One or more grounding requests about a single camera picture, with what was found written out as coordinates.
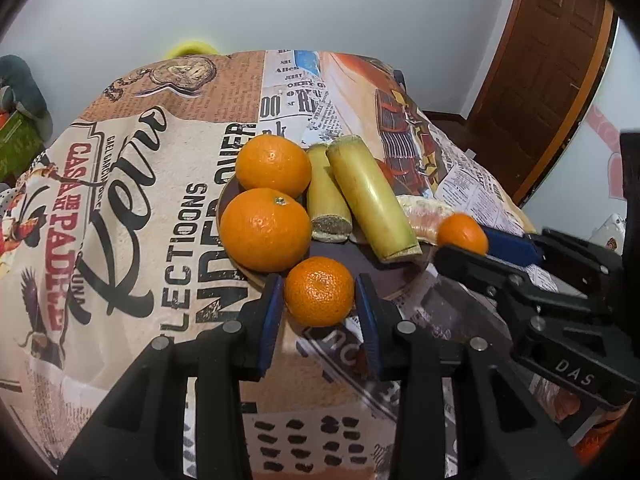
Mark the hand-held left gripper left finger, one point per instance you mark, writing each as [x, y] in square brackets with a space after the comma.
[270, 320]

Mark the white patterned cloth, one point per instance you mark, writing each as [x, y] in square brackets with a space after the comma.
[610, 232]

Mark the green cardboard box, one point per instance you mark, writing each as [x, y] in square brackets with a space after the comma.
[17, 141]

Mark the long sugarcane piece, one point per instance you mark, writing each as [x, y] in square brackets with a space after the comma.
[372, 200]

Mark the short sugarcane piece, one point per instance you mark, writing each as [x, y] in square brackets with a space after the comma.
[326, 195]

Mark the printed retro tablecloth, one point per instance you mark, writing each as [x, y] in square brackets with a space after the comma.
[150, 260]

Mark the large orange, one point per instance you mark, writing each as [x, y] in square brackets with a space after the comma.
[265, 231]
[272, 166]

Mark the dark purple plate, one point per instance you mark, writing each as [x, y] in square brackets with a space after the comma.
[356, 260]

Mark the small tangerine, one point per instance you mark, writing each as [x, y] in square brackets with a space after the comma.
[318, 291]
[462, 234]

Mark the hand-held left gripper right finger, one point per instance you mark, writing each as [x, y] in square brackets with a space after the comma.
[367, 325]

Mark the peeled pomelo segment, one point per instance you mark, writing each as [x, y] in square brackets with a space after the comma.
[419, 219]

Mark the brown wooden door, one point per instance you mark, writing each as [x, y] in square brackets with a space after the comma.
[540, 60]

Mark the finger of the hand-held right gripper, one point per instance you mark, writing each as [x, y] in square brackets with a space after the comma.
[470, 267]
[512, 249]

